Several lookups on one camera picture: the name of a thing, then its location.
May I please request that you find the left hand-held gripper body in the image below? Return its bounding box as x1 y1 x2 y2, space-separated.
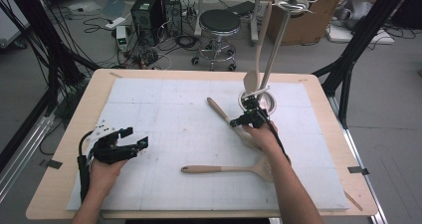
85 119 141 165

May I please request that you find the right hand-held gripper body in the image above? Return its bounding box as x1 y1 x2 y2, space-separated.
246 105 272 129

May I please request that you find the wooden spoon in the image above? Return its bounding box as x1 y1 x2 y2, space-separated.
243 1 274 97

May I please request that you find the plain wooden spatula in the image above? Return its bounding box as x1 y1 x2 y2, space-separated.
206 97 265 152

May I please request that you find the slotted wooden spatula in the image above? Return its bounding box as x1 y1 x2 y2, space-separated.
180 157 275 183

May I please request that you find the metal utensil rack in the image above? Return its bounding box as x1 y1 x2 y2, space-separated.
238 0 318 116

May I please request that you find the person's right hand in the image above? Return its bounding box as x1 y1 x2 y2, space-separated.
241 119 290 159

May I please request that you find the person's left hand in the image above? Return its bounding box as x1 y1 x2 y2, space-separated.
89 157 128 197

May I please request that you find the white foam mat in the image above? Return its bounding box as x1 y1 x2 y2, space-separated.
66 77 351 212

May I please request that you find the light wooden table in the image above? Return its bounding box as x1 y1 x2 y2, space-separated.
25 68 379 220

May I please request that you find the black tape strip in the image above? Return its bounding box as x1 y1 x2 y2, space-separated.
347 165 370 176
39 158 64 170

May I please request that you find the black round stool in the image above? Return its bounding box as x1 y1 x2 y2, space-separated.
191 8 242 73

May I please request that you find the large cardboard box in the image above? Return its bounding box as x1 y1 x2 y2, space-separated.
265 0 343 47

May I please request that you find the small white device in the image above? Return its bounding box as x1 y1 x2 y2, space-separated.
114 25 129 52

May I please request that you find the white power strip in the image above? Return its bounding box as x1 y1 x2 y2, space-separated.
105 16 127 31

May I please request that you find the white flat board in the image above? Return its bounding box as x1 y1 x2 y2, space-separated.
326 24 396 46

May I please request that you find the wide black computer tower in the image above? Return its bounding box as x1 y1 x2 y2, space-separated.
129 0 167 48

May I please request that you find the narrow black computer tower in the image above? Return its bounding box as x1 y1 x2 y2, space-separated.
161 0 184 36

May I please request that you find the grey bag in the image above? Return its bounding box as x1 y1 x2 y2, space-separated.
332 0 375 31

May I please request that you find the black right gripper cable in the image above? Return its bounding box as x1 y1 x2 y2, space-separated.
262 112 292 163

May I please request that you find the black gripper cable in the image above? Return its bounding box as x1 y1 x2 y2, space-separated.
262 112 292 163
77 130 98 203

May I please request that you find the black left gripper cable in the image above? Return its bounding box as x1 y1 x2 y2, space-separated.
77 130 98 203

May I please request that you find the tangle of black cables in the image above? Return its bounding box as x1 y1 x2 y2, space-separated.
83 16 200 71

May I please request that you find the aluminium rail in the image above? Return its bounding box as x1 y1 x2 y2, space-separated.
0 113 56 203

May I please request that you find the black frame post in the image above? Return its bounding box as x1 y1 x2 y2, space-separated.
0 0 101 118
313 0 412 129

